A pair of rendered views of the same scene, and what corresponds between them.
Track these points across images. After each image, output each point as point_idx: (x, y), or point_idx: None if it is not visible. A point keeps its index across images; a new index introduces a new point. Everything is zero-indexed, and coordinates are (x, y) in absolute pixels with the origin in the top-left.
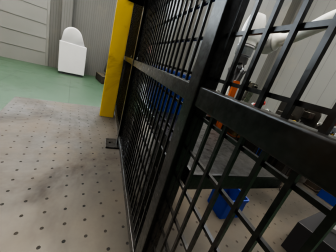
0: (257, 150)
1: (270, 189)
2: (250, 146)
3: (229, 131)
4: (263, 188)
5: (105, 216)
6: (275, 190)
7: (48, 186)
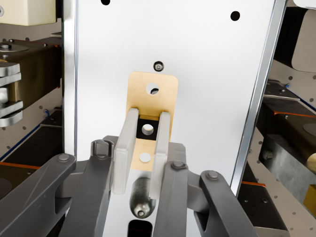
0: (12, 147)
1: (10, 143)
2: (40, 146)
3: (24, 42)
4: (11, 127)
5: None
6: (7, 156)
7: None
